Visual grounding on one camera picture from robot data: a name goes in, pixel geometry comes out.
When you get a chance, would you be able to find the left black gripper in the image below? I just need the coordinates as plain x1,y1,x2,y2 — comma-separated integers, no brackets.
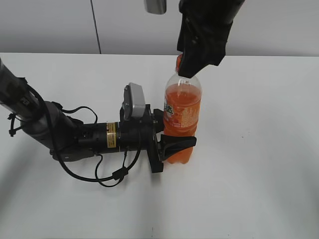
118,105,197,173

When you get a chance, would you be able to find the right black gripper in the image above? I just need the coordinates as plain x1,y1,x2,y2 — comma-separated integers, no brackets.
177,0,244,78

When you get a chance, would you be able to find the orange bottle cap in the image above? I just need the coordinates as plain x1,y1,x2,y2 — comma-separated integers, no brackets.
175,54,183,73

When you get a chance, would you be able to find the orange soda plastic bottle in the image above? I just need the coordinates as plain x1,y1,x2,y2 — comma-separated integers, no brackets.
162,72,203,165

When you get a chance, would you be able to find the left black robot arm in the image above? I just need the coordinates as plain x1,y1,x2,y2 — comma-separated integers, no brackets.
0,64,196,173

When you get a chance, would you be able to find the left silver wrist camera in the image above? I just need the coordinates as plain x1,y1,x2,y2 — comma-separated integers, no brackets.
122,82,146,120

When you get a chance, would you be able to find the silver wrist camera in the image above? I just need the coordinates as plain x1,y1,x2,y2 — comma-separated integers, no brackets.
122,82,146,120
144,0,167,15

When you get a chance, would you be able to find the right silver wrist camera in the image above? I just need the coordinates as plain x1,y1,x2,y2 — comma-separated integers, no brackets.
144,0,167,15

